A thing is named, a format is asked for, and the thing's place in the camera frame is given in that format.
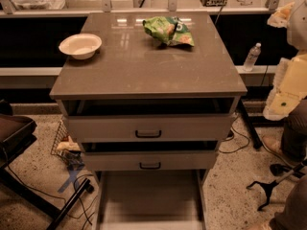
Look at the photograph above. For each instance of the grey bottom drawer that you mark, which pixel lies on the grey bottom drawer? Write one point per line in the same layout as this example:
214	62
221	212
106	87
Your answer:
150	200

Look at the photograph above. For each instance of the grey drawer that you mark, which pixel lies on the grey drawer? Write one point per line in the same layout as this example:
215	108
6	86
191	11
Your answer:
135	156
150	200
149	120

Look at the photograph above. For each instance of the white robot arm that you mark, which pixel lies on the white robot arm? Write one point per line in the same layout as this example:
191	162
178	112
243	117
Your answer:
290	78

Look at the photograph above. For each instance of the grey top drawer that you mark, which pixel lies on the grey top drawer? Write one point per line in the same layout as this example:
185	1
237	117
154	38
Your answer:
149	120

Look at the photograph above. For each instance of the grey drawer cabinet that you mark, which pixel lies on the grey drawer cabinet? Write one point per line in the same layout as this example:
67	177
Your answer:
132	65

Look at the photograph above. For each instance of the grey middle drawer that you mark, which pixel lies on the grey middle drawer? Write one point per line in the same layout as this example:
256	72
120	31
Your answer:
135	156

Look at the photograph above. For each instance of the green chip bag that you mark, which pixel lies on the green chip bag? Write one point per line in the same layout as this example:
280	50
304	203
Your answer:
169	30

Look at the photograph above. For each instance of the white paper bowl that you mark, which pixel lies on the white paper bowl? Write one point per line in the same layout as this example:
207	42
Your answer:
80	46

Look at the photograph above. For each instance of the black metal leg right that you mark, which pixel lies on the black metal leg right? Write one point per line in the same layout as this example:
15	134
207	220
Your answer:
257	143

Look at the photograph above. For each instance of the clear plastic water bottle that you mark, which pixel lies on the clear plastic water bottle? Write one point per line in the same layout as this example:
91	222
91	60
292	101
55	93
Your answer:
252	56

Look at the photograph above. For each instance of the black grabber tool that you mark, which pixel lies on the black grabber tool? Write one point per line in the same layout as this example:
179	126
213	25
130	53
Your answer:
283	172

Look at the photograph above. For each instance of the black chair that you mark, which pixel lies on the black chair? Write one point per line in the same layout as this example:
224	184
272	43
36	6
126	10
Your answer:
50	178

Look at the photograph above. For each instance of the wire basket with snacks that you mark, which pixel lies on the wire basket with snacks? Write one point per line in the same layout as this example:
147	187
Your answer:
65	149

